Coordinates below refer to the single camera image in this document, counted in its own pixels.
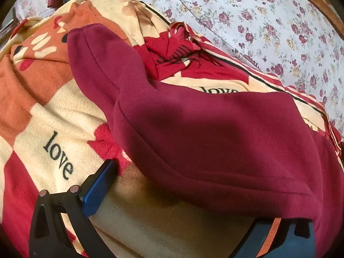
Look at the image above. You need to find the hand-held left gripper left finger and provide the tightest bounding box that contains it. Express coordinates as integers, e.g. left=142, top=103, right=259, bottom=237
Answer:
left=29, top=159, right=120, bottom=258

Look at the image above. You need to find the white floral bed quilt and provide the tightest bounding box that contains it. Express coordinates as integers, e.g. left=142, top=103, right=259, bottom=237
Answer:
left=103, top=0, right=344, bottom=129

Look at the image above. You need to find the red orange cream printed blanket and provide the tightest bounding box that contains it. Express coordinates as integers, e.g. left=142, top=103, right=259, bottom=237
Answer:
left=0, top=0, right=344, bottom=258

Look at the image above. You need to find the maroon fleece garment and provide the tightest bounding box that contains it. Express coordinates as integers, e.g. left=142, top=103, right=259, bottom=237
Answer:
left=67, top=24, right=344, bottom=258

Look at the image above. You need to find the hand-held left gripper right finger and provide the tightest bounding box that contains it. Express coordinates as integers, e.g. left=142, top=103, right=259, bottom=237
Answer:
left=243, top=217, right=316, bottom=258

